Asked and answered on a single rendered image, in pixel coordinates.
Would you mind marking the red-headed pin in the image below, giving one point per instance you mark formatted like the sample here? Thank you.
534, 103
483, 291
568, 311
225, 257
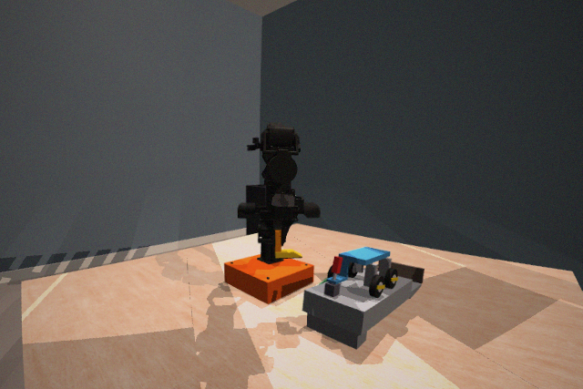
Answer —
337, 263

